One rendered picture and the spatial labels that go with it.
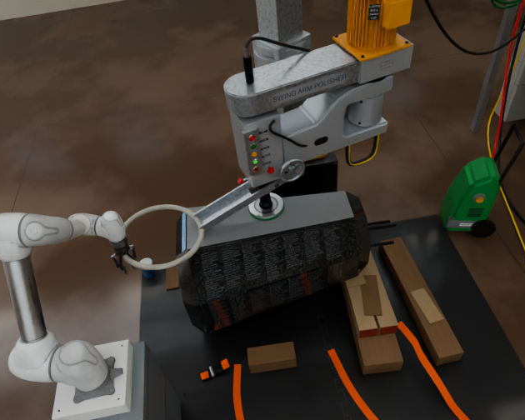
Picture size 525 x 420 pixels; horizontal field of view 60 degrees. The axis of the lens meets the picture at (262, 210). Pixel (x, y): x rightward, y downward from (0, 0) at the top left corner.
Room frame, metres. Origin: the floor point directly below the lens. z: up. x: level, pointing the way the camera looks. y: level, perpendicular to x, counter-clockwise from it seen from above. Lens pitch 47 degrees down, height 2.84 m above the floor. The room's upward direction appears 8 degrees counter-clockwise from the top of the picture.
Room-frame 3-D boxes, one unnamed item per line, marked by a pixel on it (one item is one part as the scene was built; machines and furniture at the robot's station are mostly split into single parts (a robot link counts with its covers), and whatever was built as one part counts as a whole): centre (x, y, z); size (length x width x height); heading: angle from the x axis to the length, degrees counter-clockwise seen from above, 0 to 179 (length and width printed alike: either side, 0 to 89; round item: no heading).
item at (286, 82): (2.03, -0.36, 1.62); 0.96 x 0.25 x 0.17; 108
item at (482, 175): (2.26, -1.58, 0.43); 0.35 x 0.35 x 0.87; 78
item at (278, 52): (2.64, -0.26, 1.35); 0.35 x 0.35 x 0.41
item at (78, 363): (0.94, 0.87, 1.05); 0.18 x 0.16 x 0.22; 79
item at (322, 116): (2.03, -0.40, 1.30); 0.74 x 0.23 x 0.49; 108
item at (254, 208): (1.92, -0.03, 0.84); 0.21 x 0.21 x 0.01
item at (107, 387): (0.94, 0.84, 0.91); 0.22 x 0.18 x 0.06; 97
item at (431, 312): (1.49, -0.98, 0.13); 0.25 x 0.10 x 0.01; 11
